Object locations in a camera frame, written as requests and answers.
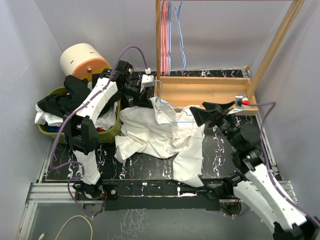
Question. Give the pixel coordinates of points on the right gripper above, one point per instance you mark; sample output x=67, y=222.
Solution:
x=202, y=116

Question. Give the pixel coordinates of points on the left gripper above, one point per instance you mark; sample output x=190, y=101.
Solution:
x=143, y=99

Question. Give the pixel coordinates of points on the white shirt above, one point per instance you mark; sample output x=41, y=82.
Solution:
x=162, y=132

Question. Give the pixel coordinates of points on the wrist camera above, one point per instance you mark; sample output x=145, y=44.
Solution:
x=241, y=103
x=148, y=80

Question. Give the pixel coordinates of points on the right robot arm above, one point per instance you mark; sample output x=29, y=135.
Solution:
x=254, y=182

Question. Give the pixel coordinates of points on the aluminium frame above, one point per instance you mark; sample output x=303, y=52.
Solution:
x=51, y=193

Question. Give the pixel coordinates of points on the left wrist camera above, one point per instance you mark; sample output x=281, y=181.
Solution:
x=148, y=80

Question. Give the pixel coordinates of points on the white clothes in basket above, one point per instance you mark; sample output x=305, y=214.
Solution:
x=103, y=123

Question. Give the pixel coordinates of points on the blue hangers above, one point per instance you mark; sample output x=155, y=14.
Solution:
x=176, y=10

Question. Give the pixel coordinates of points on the black garment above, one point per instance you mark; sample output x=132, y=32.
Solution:
x=77, y=92

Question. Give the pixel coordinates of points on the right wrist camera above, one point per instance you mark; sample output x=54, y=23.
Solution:
x=241, y=103

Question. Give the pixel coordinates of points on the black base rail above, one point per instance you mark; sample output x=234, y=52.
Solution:
x=165, y=194

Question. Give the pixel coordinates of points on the wooden clothes rack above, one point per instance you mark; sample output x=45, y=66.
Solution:
x=183, y=91

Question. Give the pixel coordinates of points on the blue wire hanger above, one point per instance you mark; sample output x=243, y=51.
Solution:
x=158, y=98

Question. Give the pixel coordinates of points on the green laundry basket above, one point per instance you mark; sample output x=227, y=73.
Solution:
x=105, y=137

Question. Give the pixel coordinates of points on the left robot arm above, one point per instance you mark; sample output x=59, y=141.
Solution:
x=80, y=131

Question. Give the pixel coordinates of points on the pink hangers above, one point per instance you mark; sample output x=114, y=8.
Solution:
x=165, y=14

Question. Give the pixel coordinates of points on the white cylindrical bin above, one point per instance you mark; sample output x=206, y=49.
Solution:
x=81, y=60

